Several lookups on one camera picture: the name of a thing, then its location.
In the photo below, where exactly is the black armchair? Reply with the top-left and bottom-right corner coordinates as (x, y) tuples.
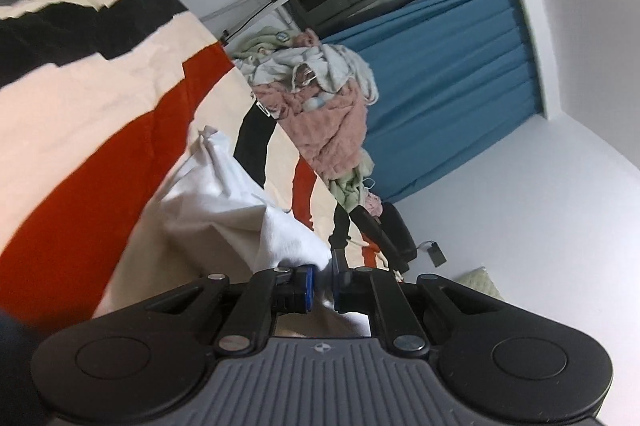
(350, 201), (418, 274)

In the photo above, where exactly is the red black cream striped blanket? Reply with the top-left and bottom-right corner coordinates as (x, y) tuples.
(0, 0), (401, 337)

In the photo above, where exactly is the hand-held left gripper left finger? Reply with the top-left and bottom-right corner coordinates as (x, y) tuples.
(142, 266), (317, 355)

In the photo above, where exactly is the pale green garment with badge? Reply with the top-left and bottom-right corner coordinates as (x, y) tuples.
(230, 25), (296, 59)

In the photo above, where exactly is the pale green pillow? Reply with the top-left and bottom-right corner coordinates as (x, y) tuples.
(452, 266), (503, 302)

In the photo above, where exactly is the blue curtain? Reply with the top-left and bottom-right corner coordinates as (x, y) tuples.
(320, 0), (546, 204)

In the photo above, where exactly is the grey hoodie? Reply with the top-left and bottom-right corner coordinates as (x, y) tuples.
(235, 43), (381, 104)

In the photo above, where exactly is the light blue T-shirt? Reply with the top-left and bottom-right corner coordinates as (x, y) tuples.
(160, 126), (373, 339)

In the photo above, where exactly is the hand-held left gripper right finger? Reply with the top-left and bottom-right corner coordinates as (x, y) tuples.
(333, 269), (507, 358)

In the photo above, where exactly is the pile of mixed laundry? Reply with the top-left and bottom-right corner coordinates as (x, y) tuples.
(255, 31), (371, 179)

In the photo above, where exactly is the black wall socket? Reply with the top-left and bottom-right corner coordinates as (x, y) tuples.
(417, 241), (448, 267)

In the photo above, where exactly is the small pink garment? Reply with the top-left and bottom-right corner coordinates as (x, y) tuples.
(362, 191), (385, 217)

